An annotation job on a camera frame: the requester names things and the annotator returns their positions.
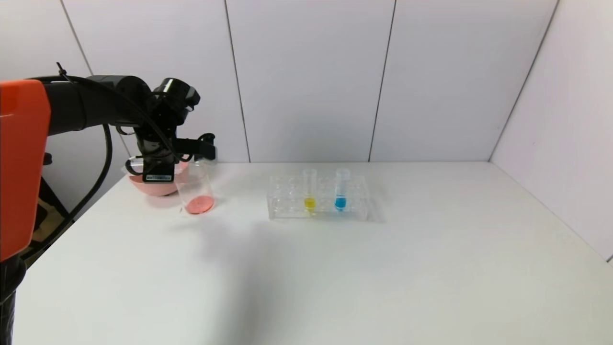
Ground test tube with yellow pigment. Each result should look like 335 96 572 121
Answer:
304 169 318 213

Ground test tube with red pigment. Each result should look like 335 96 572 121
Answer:
121 157 214 177

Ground clear glass beaker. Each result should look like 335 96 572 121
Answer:
175 165 215 216

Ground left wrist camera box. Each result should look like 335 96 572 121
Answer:
175 133 217 161

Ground pink plastic bowl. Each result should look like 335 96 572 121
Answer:
127 161 190 197

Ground test tube with blue pigment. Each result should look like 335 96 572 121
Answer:
334 169 348 212

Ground clear acrylic test tube rack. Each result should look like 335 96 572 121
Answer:
267 173 370 222

